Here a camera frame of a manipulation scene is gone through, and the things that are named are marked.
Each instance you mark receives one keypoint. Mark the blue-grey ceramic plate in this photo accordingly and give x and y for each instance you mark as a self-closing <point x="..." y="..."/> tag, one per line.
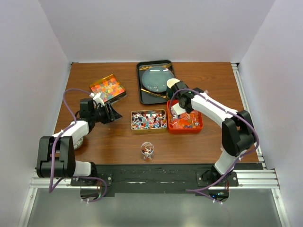
<point x="155" y="79"/>

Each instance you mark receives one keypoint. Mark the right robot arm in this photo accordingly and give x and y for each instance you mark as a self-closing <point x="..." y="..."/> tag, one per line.
<point x="238" y="133"/>

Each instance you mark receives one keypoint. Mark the gold fork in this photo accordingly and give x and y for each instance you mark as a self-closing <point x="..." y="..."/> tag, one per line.
<point x="146" y="67"/>

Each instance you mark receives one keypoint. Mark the silver patterned bowl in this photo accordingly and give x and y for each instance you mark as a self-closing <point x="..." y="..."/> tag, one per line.
<point x="78" y="144"/>

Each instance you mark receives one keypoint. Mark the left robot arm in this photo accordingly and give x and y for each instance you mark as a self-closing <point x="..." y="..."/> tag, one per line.
<point x="56" y="153"/>

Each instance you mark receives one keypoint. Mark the clear glass jar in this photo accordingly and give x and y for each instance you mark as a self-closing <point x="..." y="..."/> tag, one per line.
<point x="147" y="151"/>

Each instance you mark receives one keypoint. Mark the gold knife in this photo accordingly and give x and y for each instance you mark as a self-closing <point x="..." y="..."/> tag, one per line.
<point x="153" y="93"/>

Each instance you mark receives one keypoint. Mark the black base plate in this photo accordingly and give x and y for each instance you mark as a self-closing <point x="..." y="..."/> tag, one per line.
<point x="153" y="178"/>

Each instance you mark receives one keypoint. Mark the orange tray of lollipops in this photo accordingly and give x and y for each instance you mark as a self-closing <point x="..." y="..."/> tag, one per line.
<point x="185" y="123"/>

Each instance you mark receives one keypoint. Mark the aluminium frame rail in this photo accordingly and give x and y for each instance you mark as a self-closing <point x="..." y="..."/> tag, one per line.
<point x="250" y="197"/>

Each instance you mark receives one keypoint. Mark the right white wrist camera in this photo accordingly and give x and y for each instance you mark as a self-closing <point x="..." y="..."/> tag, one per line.
<point x="177" y="110"/>

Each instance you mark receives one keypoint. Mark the gold tin of gummy candies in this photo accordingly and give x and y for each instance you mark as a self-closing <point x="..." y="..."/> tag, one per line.
<point x="110" y="88"/>

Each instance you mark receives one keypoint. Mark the black serving tray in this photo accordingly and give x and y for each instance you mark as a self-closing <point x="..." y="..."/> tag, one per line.
<point x="145" y="98"/>

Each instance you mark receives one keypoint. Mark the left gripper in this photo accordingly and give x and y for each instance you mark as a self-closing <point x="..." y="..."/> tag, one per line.
<point x="111" y="115"/>

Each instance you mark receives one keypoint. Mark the dark green mug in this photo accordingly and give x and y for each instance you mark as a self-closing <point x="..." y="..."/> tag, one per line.
<point x="170" y="83"/>

